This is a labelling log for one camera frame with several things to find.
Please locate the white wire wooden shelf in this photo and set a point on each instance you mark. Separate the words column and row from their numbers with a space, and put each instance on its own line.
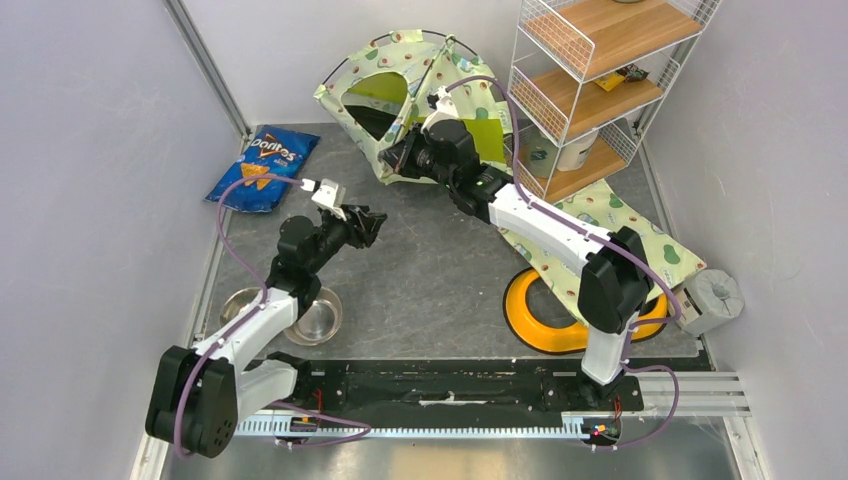
column 562, row 46

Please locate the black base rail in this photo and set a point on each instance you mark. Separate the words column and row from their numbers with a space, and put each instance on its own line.
column 462, row 398

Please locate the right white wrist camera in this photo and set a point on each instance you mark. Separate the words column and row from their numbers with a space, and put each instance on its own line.
column 442, row 106

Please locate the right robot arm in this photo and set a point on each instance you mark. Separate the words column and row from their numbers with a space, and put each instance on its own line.
column 612, row 266

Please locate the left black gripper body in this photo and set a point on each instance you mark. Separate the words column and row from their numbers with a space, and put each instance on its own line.
column 334, row 233

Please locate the grey wrapped roll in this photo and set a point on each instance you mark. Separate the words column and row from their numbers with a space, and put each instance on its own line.
column 708, row 299

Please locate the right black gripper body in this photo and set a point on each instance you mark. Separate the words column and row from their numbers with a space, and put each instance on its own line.
column 426, row 159

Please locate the blue Doritos chip bag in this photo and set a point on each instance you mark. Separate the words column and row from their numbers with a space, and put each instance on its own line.
column 272, row 151

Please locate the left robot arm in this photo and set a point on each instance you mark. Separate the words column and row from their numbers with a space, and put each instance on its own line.
column 201, row 393

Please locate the green glass jar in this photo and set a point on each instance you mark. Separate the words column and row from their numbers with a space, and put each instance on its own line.
column 542, row 155

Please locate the left steel bowl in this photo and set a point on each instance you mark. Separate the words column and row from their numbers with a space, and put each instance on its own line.
column 235, row 311

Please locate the steel bowl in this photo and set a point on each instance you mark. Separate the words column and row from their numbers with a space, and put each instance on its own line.
column 320, row 322
column 235, row 311

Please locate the green avocado pet tent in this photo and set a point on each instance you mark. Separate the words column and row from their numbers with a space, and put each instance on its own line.
column 377, row 93

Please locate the white paper roll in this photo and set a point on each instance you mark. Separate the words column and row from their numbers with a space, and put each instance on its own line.
column 574, row 155

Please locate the dark snack packet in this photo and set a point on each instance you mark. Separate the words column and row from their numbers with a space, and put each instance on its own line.
column 632, row 73

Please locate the yellow snack packet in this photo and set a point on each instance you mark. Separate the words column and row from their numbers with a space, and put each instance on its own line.
column 610, row 81

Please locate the right steel bowl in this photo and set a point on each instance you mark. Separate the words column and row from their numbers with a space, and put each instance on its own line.
column 320, row 322

